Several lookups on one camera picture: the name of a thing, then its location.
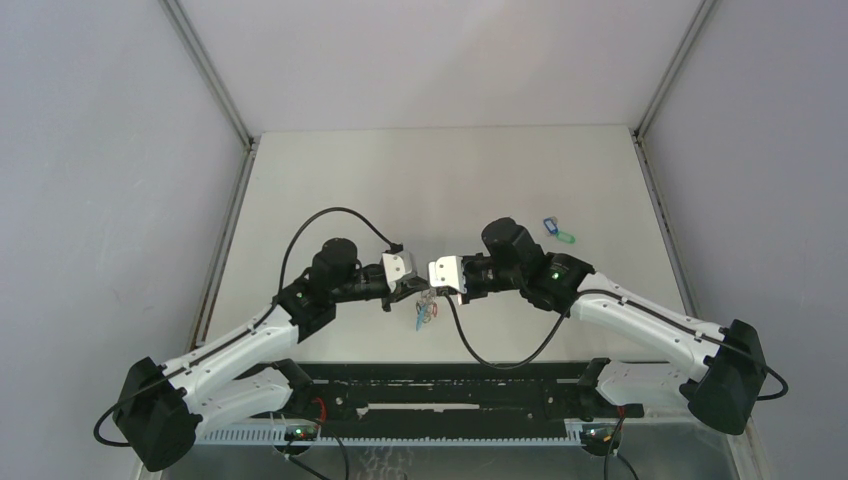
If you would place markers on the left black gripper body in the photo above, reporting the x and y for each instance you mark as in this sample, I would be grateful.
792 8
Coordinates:
392 297

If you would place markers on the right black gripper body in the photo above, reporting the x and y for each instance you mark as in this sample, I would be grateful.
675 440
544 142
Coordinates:
479 278

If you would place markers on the metal key organizer with rings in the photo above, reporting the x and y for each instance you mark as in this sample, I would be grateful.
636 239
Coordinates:
422 303

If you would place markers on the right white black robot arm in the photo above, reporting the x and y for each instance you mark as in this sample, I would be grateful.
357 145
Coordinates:
716 371

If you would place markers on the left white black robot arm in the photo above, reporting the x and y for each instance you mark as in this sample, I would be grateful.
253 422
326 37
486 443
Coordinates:
164 408

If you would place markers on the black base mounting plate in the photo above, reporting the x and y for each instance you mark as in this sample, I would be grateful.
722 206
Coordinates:
453 400

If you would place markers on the left green circuit board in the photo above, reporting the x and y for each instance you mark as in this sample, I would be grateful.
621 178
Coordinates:
301 434

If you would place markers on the green circuit board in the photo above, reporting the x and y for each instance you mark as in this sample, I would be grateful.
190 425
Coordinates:
603 434
301 434

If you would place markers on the right green circuit board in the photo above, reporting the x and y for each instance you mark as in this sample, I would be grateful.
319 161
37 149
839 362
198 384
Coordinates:
603 434

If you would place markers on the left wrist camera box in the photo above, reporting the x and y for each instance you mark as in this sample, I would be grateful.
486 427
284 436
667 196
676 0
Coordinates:
399 267

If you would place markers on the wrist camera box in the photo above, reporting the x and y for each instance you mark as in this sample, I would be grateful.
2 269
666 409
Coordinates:
447 272
399 267

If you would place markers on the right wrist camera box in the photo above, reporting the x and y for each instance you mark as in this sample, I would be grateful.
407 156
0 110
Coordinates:
447 272

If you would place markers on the white slotted cable duct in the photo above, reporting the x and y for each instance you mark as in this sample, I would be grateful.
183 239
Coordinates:
267 435

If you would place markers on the right aluminium frame post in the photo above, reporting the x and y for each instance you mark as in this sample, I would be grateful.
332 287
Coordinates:
682 52

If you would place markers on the aluminium frame post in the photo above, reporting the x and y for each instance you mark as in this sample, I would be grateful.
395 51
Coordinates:
682 52
192 42

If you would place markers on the left aluminium frame post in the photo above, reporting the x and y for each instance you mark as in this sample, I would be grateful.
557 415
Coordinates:
192 42

